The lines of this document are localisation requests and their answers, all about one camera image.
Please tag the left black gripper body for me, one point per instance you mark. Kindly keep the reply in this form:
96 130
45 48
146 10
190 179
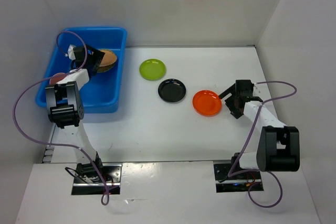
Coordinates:
89 61

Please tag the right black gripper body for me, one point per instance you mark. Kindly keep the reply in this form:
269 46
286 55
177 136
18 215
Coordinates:
231 103

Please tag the bamboo woven round tray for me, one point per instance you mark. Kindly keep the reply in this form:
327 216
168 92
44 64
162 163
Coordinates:
104 69

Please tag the orange plastic plate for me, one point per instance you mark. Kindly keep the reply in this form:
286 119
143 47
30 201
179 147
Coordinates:
207 103

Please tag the pink plastic cup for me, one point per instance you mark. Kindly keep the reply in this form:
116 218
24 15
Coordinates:
56 78

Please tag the orange-brown woven round tray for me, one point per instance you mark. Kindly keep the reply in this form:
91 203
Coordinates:
109 58

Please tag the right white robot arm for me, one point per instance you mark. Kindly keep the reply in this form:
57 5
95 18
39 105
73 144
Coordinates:
271 145

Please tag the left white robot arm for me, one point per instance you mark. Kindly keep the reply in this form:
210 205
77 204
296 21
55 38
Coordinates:
65 107

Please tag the blue plastic bin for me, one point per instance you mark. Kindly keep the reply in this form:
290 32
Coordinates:
101 93

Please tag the green plastic plate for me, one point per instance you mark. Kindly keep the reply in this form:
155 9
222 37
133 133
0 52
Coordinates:
152 69

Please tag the black plastic plate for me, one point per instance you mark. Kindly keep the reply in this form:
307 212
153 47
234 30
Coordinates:
172 90

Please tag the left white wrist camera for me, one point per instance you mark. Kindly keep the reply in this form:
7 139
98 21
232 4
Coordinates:
70 52

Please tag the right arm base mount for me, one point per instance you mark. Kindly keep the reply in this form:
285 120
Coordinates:
239 183

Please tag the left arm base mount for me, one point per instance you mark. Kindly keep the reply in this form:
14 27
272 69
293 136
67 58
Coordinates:
86 185

